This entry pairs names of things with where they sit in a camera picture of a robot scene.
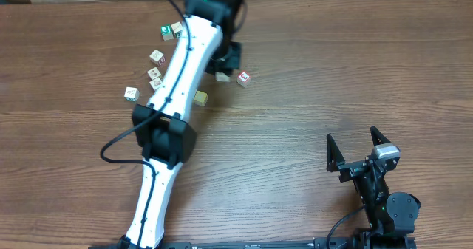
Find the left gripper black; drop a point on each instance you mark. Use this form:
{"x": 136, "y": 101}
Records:
{"x": 228, "y": 65}

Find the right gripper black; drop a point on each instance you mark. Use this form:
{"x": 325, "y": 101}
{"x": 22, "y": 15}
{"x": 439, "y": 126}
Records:
{"x": 352, "y": 170}

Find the wooden block red pencil picture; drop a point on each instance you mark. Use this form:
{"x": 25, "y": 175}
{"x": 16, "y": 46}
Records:
{"x": 222, "y": 77}

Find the yellow wooden block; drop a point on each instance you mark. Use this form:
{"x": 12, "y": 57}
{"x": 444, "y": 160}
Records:
{"x": 200, "y": 98}

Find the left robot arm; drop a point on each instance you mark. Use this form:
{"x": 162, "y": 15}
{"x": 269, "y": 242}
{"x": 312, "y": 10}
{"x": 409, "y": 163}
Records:
{"x": 161, "y": 126}

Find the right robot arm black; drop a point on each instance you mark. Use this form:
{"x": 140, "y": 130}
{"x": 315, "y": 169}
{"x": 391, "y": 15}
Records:
{"x": 391, "y": 216}

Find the red number three block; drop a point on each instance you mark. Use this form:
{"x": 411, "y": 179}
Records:
{"x": 244, "y": 79}

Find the wooden block green side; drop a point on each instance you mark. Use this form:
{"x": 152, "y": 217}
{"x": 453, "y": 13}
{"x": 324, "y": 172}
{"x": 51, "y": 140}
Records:
{"x": 177, "y": 29}

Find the green top wooden block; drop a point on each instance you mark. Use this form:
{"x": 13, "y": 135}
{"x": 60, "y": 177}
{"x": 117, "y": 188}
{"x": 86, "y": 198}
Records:
{"x": 167, "y": 33}

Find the wooden block red side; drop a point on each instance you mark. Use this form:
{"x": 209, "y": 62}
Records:
{"x": 157, "y": 57}

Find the wooden block squirrel picture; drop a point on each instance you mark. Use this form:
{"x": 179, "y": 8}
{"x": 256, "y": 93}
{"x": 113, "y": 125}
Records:
{"x": 154, "y": 73}

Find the wooden block ball picture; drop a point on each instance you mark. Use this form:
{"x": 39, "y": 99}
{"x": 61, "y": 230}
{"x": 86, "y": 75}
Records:
{"x": 156, "y": 83}

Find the wooden block teal side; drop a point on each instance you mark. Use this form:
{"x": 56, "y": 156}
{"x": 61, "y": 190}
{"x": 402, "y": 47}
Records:
{"x": 131, "y": 94}

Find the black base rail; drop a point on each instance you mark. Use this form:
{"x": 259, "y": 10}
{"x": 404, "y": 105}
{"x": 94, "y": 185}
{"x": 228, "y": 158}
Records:
{"x": 317, "y": 243}

